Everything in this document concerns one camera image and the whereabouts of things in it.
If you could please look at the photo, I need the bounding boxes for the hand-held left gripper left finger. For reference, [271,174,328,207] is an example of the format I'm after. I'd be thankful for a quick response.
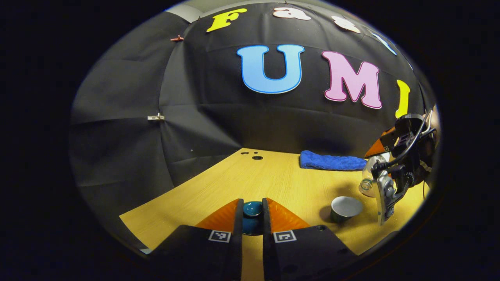
[148,198,244,281]

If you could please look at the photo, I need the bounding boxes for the clear plastic water bottle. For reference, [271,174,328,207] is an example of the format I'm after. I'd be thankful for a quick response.
[359,155,391,197]

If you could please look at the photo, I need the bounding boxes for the blue towel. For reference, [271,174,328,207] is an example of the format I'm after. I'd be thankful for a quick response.
[299,150,368,171]

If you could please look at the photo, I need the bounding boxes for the dark teacup white inside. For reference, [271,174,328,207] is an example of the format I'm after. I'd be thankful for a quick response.
[330,196,364,224]

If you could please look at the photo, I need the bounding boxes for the dark teal teacup lid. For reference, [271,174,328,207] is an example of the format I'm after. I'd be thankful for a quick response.
[242,201,264,236]

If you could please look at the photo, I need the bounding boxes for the black backdrop cloth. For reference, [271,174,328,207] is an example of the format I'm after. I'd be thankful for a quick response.
[68,0,438,219]

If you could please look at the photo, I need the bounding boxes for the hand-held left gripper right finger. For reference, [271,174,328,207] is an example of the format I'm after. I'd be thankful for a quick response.
[262,197,357,281]

